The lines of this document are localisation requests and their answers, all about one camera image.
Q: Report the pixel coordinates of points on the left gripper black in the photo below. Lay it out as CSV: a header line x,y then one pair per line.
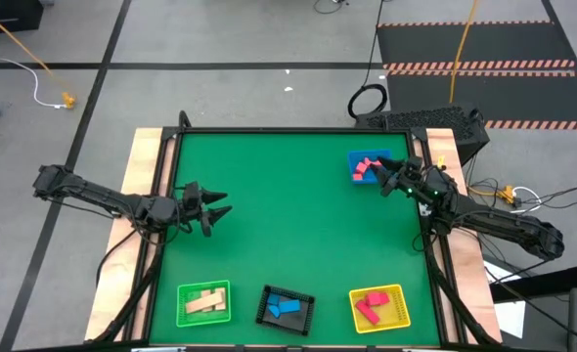
x,y
190,217

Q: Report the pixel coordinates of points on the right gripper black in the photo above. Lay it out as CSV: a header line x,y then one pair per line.
x,y
418,182

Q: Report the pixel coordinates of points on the pink arch block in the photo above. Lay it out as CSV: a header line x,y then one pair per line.
x,y
370,162

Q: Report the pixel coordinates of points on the long natural wood block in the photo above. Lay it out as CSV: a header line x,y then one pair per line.
x,y
204,302

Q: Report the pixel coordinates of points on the red cube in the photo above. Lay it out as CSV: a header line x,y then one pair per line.
x,y
383,297

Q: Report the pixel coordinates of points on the blue rectangular block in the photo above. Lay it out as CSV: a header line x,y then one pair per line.
x,y
289,306

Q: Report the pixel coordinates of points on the red notched block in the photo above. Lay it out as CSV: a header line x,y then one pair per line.
x,y
371,299

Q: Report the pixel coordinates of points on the black plastic basket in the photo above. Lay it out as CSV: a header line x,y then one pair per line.
x,y
293,325

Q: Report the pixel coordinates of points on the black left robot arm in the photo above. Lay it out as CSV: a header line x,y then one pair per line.
x,y
98,195

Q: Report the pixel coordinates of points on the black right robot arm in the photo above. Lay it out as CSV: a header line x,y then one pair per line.
x,y
503,225

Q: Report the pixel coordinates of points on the blue plastic basket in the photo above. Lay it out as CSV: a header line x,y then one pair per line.
x,y
354,157

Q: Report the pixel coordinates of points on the small yellow tag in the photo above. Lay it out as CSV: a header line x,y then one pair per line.
x,y
440,161

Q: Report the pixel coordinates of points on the black mesh computer tower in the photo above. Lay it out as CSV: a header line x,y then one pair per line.
x,y
415,119

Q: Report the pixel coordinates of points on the wooden table side board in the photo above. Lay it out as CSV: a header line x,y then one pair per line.
x,y
142,146
442,142

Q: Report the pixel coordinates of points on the green table mat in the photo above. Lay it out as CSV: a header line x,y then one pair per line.
x,y
318,220

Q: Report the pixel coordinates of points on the green plastic basket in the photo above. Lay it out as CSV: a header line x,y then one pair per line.
x,y
190,319

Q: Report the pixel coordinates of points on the yellow power plug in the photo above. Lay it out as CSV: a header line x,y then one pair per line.
x,y
506,194

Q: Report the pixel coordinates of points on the black striped-edge floor mat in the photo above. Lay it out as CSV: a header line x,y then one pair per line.
x,y
489,98
464,44

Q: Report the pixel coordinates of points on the yellow plastic basket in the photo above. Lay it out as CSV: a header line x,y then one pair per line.
x,y
396,318

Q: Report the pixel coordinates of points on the black floor beam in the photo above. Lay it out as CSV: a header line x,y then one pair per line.
x,y
538,286

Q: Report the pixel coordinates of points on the white paper sheet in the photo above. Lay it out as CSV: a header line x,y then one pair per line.
x,y
511,318

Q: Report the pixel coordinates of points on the black cabinet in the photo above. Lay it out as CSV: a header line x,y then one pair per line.
x,y
5,14

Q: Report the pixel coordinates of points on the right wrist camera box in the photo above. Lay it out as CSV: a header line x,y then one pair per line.
x,y
414,163

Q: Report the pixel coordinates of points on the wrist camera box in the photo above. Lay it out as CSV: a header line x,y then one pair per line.
x,y
414,163
191,193

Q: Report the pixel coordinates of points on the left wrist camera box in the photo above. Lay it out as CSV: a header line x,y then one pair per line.
x,y
191,193

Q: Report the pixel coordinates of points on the black aluminium table frame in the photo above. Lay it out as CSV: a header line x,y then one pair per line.
x,y
288,130

